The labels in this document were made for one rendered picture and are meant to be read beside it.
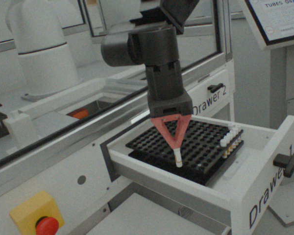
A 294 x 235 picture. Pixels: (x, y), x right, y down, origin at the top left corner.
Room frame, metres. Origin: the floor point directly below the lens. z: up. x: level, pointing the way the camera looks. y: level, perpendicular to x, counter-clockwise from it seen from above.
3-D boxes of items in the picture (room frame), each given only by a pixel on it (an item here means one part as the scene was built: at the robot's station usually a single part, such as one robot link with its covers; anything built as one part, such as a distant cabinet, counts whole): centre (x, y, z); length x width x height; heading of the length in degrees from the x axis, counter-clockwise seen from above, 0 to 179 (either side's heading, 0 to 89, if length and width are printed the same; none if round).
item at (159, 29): (0.39, -0.03, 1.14); 0.07 x 0.06 x 0.07; 53
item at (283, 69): (1.17, -0.78, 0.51); 0.50 x 0.45 x 1.02; 8
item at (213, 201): (0.52, -0.06, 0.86); 0.40 x 0.26 x 0.06; 43
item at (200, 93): (0.81, -0.21, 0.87); 0.29 x 0.02 x 0.11; 133
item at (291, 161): (0.34, -0.22, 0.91); 0.07 x 0.04 x 0.01; 133
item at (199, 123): (0.51, -0.06, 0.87); 0.22 x 0.18 x 0.06; 43
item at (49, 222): (0.33, 0.22, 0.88); 0.04 x 0.03 x 0.04; 133
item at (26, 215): (0.36, 0.25, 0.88); 0.07 x 0.05 x 0.07; 133
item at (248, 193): (0.36, -0.20, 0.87); 0.29 x 0.02 x 0.11; 133
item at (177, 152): (0.38, -0.03, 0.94); 0.01 x 0.01 x 0.05
